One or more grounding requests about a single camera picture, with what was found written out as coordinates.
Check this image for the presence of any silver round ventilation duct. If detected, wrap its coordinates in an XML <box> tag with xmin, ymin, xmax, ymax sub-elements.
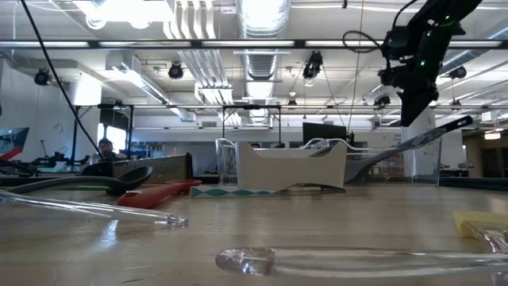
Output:
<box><xmin>236</xmin><ymin>0</ymin><xmax>293</xmax><ymax>126</ymax></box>

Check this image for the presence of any black slotted turner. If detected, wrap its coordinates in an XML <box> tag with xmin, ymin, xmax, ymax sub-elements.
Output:
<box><xmin>0</xmin><ymin>164</ymin><xmax>154</xmax><ymax>198</ymax></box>

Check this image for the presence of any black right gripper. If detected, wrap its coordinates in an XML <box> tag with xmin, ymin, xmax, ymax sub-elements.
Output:
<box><xmin>379</xmin><ymin>59</ymin><xmax>441</xmax><ymax>127</ymax></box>

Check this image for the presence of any white rectangular plastic bin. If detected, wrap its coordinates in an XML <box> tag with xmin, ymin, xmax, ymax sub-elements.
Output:
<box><xmin>236</xmin><ymin>141</ymin><xmax>349</xmax><ymax>191</ymax></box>

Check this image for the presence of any clear plastic bin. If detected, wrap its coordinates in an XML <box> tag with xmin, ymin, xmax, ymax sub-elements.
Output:
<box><xmin>301</xmin><ymin>137</ymin><xmax>442</xmax><ymax>187</ymax></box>
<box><xmin>215</xmin><ymin>137</ymin><xmax>318</xmax><ymax>187</ymax></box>

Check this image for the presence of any black background rig frame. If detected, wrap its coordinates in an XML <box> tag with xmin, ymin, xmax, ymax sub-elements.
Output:
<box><xmin>69</xmin><ymin>102</ymin><xmax>136</xmax><ymax>164</ymax></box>
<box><xmin>221</xmin><ymin>103</ymin><xmax>283</xmax><ymax>149</ymax></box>

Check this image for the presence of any black background monitor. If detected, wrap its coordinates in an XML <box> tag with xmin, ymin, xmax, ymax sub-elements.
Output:
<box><xmin>302</xmin><ymin>122</ymin><xmax>348</xmax><ymax>146</ymax></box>

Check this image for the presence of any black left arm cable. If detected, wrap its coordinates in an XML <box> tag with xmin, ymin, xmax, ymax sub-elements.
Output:
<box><xmin>19</xmin><ymin>0</ymin><xmax>106</xmax><ymax>160</ymax></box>

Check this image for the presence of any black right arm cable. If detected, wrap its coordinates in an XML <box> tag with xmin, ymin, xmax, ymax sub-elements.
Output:
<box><xmin>341</xmin><ymin>29</ymin><xmax>385</xmax><ymax>55</ymax></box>

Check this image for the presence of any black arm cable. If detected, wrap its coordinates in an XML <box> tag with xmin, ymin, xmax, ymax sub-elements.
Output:
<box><xmin>341</xmin><ymin>29</ymin><xmax>385</xmax><ymax>55</ymax></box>
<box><xmin>19</xmin><ymin>0</ymin><xmax>106</xmax><ymax>160</ymax></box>

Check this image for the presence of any teal patterned handle knife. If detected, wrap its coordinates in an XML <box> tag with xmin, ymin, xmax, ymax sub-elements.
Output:
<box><xmin>189</xmin><ymin>181</ymin><xmax>347</xmax><ymax>199</ymax></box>

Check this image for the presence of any black ceiling spotlight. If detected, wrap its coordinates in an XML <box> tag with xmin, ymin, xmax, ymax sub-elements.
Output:
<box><xmin>302</xmin><ymin>50</ymin><xmax>325</xmax><ymax>80</ymax></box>
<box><xmin>167</xmin><ymin>62</ymin><xmax>185</xmax><ymax>80</ymax></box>
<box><xmin>448</xmin><ymin>65</ymin><xmax>468</xmax><ymax>80</ymax></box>
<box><xmin>372</xmin><ymin>94</ymin><xmax>392</xmax><ymax>109</ymax></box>
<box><xmin>33</xmin><ymin>68</ymin><xmax>52</xmax><ymax>87</ymax></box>

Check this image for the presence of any yellow eraser block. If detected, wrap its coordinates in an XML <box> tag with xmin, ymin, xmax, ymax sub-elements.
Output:
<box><xmin>452</xmin><ymin>210</ymin><xmax>508</xmax><ymax>255</ymax></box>

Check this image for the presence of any metal box grater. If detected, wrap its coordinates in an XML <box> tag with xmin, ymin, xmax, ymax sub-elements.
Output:
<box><xmin>112</xmin><ymin>153</ymin><xmax>194</xmax><ymax>186</ymax></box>

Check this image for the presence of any red slotted spatula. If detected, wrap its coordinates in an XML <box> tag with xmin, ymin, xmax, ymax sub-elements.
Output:
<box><xmin>116</xmin><ymin>178</ymin><xmax>202</xmax><ymax>210</ymax></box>

